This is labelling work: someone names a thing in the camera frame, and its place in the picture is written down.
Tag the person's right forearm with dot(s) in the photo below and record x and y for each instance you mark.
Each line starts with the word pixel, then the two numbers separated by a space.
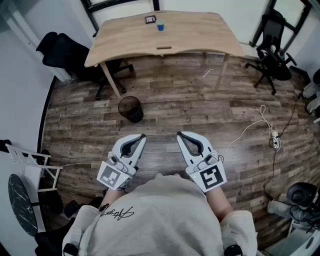
pixel 220 202

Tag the person's left forearm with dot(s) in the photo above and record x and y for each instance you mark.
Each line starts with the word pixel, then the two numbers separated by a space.
pixel 110 197

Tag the light wooden table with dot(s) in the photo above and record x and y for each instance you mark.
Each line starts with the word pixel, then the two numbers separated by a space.
pixel 175 32

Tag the round black marble table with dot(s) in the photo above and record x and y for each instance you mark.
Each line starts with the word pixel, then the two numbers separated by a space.
pixel 20 205

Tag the black framed picture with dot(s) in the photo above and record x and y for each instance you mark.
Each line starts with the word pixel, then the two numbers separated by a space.
pixel 150 19

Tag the black window frame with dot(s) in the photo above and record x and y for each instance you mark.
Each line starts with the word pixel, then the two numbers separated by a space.
pixel 93 17
pixel 257 37

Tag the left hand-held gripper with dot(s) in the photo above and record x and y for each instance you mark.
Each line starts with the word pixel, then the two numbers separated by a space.
pixel 110 175

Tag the black waste bin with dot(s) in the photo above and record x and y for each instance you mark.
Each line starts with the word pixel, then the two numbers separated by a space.
pixel 135 115

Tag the thin white stick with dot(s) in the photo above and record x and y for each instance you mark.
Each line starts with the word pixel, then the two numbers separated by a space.
pixel 208 73

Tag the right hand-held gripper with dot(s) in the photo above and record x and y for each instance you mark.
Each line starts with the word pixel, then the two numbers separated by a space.
pixel 211 176

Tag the black dome-shaped device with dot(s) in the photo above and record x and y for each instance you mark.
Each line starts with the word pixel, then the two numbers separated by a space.
pixel 300 193

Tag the light gray fabric object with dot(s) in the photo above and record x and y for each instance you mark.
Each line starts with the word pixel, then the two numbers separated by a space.
pixel 312 91

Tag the green paper cup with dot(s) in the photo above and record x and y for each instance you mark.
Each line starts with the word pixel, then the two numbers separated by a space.
pixel 160 26

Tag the person in white shirt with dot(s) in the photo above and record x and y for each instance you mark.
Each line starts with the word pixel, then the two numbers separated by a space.
pixel 160 215

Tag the gray fabric bundle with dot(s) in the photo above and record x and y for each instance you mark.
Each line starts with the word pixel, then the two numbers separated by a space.
pixel 280 206

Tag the white cloth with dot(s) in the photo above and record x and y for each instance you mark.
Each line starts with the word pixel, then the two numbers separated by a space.
pixel 271 48

